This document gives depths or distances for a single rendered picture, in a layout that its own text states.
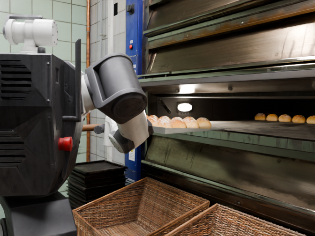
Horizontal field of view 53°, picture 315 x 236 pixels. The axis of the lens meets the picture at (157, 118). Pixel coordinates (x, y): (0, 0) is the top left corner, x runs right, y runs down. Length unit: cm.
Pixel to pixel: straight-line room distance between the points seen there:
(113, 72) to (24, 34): 24
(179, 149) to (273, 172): 59
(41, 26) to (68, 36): 189
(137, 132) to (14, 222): 39
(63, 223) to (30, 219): 7
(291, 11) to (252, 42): 20
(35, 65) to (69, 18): 213
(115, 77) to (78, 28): 204
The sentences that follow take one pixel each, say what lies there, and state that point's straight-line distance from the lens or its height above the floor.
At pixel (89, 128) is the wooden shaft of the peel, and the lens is 144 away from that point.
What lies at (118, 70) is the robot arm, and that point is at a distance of 77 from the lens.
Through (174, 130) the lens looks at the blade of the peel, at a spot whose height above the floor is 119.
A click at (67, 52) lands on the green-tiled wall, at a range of 271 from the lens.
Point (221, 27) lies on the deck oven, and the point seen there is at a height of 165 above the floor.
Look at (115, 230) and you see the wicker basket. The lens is 189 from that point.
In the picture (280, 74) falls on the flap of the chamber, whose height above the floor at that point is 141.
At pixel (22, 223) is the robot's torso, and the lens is 75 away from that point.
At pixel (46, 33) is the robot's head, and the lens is 83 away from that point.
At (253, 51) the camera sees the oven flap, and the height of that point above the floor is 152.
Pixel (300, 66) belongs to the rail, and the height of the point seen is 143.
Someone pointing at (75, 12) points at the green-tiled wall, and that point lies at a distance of 279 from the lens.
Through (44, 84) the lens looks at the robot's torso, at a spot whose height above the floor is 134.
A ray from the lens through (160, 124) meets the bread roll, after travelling 137.
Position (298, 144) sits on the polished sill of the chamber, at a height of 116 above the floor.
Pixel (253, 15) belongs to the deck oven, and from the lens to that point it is 142.
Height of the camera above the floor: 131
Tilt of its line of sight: 3 degrees down
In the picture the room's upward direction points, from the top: 1 degrees clockwise
